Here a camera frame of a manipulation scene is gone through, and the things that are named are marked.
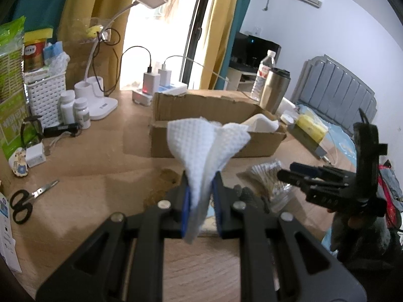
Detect blue bed sheet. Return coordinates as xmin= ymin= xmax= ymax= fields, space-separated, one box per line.
xmin=296 ymin=104 xmax=359 ymax=172

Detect steel tumbler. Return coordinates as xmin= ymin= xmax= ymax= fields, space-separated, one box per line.
xmin=260 ymin=67 xmax=291 ymax=114

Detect white desk lamp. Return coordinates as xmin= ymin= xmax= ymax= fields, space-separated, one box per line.
xmin=75 ymin=0 xmax=169 ymax=121

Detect white paper leaflet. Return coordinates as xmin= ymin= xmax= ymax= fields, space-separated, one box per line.
xmin=0 ymin=192 xmax=22 ymax=274

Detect white woven basket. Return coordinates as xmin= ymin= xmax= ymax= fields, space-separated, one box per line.
xmin=25 ymin=71 xmax=67 ymax=126

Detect clear bag of cotton swabs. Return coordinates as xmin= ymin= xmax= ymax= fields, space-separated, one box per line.
xmin=236 ymin=160 xmax=298 ymax=213

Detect white charger with red light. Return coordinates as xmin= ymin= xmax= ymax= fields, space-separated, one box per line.
xmin=143 ymin=66 xmax=161 ymax=95

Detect grey padded headboard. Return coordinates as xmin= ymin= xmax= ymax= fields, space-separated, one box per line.
xmin=291 ymin=54 xmax=378 ymax=137

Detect yellow tissue pack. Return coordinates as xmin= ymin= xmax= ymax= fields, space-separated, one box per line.
xmin=296 ymin=114 xmax=328 ymax=143

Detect red tin with yellow lid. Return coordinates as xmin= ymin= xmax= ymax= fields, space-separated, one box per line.
xmin=23 ymin=38 xmax=48 ymax=73

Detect brown plush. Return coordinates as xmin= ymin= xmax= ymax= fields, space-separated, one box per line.
xmin=143 ymin=168 xmax=179 ymax=209

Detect clear water bottle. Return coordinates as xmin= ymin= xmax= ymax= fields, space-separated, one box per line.
xmin=250 ymin=50 xmax=277 ymax=102

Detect small plush figure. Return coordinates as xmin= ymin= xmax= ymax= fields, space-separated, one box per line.
xmin=9 ymin=153 xmax=29 ymax=177

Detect red backpack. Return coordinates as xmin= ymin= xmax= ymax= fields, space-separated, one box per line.
xmin=376 ymin=160 xmax=403 ymax=230

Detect yellow curtain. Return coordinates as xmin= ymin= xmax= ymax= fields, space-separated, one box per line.
xmin=198 ymin=0 xmax=246 ymax=90
xmin=58 ymin=0 xmax=136 ymax=92

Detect white charger cable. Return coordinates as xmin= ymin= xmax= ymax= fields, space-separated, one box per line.
xmin=164 ymin=55 xmax=230 ymax=82

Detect white textured cloth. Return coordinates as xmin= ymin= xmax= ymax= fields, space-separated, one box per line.
xmin=167 ymin=117 xmax=251 ymax=245

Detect blue packets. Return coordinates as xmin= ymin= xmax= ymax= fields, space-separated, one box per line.
xmin=43 ymin=42 xmax=70 ymax=73

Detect cardboard box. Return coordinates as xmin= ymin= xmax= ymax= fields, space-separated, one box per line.
xmin=149 ymin=90 xmax=288 ymax=158

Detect grey sock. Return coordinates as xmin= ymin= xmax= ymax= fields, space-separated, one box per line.
xmin=233 ymin=186 xmax=271 ymax=213

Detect green paper cup package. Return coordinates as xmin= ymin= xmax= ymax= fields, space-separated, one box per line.
xmin=0 ymin=16 xmax=30 ymax=161

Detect person's right forearm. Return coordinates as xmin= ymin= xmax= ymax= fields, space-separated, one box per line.
xmin=329 ymin=214 xmax=394 ymax=261

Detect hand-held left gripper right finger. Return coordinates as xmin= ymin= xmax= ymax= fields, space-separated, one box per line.
xmin=212 ymin=171 xmax=367 ymax=302

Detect white side table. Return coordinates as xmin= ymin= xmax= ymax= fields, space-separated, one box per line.
xmin=225 ymin=66 xmax=257 ymax=92

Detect white plastic container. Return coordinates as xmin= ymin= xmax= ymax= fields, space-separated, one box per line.
xmin=277 ymin=97 xmax=299 ymax=125

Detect black flashlight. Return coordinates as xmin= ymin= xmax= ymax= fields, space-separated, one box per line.
xmin=42 ymin=123 xmax=81 ymax=138

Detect black sliding door frame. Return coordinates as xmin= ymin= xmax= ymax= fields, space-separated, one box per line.
xmin=179 ymin=0 xmax=218 ymax=84

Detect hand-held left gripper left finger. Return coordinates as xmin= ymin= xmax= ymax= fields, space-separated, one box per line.
xmin=35 ymin=171 xmax=191 ymax=302

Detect white power strip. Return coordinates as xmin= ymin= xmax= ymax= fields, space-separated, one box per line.
xmin=132 ymin=82 xmax=189 ymax=106

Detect black handled scissors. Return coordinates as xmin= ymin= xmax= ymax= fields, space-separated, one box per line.
xmin=9 ymin=180 xmax=60 ymax=224

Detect white plug adapter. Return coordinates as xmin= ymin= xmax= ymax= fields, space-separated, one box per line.
xmin=25 ymin=145 xmax=47 ymax=168

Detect black charger cable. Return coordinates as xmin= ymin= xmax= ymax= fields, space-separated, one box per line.
xmin=121 ymin=46 xmax=153 ymax=73

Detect yellow sponge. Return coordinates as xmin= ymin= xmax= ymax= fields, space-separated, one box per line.
xmin=24 ymin=28 xmax=55 ymax=41

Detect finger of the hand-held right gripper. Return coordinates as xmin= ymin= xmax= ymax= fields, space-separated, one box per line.
xmin=290 ymin=162 xmax=356 ymax=183
xmin=276 ymin=169 xmax=350 ymax=209

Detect black lamp cable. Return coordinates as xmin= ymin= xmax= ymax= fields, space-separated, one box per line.
xmin=94 ymin=28 xmax=122 ymax=96

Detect teal curtain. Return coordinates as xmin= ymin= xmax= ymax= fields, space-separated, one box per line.
xmin=9 ymin=0 xmax=74 ymax=35
xmin=222 ymin=0 xmax=259 ymax=79

